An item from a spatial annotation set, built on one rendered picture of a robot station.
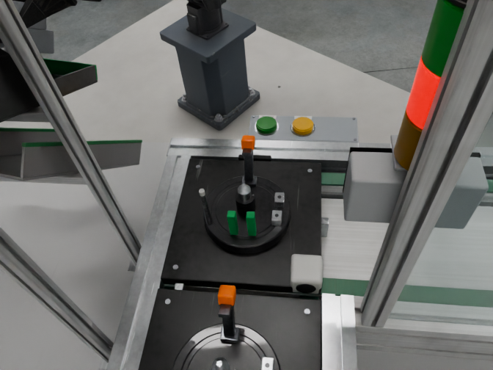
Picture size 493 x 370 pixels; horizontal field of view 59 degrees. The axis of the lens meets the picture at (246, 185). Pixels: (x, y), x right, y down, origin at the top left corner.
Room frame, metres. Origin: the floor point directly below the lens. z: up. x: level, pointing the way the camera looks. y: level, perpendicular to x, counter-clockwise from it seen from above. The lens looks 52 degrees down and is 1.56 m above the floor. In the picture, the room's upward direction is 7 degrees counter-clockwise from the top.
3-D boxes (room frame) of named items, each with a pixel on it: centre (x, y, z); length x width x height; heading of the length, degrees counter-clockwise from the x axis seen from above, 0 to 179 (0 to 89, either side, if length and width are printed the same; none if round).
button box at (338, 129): (0.59, -0.12, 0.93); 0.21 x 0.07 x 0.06; 79
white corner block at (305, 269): (0.28, -0.07, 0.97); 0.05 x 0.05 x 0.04; 79
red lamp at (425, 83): (0.24, -0.16, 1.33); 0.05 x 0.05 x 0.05
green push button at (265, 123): (0.60, -0.05, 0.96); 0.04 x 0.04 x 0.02
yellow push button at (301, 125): (0.59, -0.12, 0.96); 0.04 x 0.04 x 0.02
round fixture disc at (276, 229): (0.40, 0.00, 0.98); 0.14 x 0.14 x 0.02
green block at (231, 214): (0.36, 0.03, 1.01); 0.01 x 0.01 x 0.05; 79
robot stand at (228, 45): (0.81, 0.04, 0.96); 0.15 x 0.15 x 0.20; 43
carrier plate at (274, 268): (0.40, 0.00, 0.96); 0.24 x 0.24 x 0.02; 79
